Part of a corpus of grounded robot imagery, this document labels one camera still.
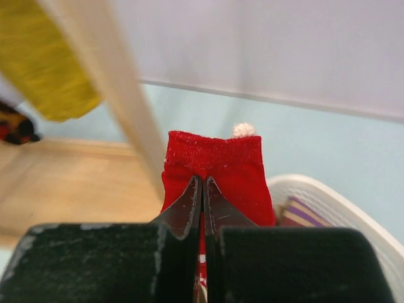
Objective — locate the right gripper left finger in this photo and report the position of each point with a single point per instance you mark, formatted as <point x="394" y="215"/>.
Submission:
<point x="110" y="262"/>

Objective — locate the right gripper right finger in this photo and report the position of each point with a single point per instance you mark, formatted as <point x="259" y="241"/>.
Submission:
<point x="284" y="259"/>

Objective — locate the brown striped sock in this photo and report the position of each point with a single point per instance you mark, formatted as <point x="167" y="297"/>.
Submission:
<point x="298" y="214"/>

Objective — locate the wooden clothes rack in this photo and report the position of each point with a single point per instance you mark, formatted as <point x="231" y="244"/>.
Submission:
<point x="104" y="166"/>

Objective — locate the white perforated plastic basket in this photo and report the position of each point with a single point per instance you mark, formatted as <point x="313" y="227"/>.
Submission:
<point x="340" y="212"/>

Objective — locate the black argyle sock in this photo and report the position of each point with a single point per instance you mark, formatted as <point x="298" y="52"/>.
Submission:
<point x="16" y="127"/>

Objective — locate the mustard yellow sock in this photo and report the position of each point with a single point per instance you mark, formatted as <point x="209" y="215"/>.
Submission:
<point x="38" y="61"/>

